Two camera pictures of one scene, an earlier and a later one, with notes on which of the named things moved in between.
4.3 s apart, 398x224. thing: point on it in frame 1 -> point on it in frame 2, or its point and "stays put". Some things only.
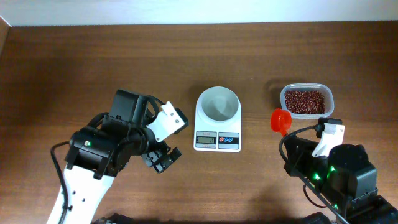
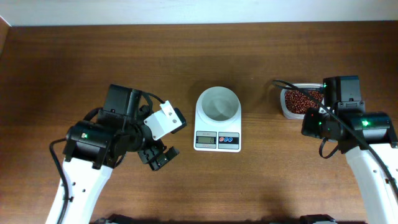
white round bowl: [219, 104] stays put
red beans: [305, 102] stays put
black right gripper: [294, 149] -> [313, 123]
